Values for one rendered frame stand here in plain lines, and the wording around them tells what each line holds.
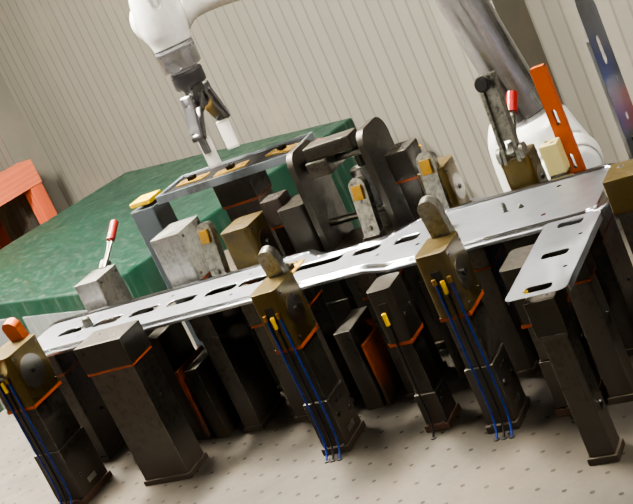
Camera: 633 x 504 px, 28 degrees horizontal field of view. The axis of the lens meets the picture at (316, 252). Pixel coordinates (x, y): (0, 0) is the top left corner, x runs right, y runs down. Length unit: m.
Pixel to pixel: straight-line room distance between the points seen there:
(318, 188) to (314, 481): 0.64
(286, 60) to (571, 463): 4.12
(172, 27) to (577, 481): 1.33
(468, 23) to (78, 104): 4.70
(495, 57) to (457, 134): 2.76
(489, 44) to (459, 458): 0.97
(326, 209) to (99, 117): 4.58
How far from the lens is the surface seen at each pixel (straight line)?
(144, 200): 2.95
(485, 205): 2.35
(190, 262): 2.72
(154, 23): 2.73
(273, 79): 6.03
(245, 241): 2.63
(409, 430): 2.34
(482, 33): 2.73
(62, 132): 7.45
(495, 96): 2.37
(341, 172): 5.36
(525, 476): 2.04
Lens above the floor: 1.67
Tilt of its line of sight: 15 degrees down
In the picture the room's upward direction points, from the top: 25 degrees counter-clockwise
